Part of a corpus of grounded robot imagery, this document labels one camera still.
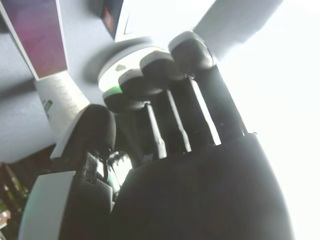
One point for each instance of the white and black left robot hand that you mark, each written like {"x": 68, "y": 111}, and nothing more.
{"x": 200, "y": 187}

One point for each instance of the dark brown rectangular box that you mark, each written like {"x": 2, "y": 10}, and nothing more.
{"x": 37, "y": 37}

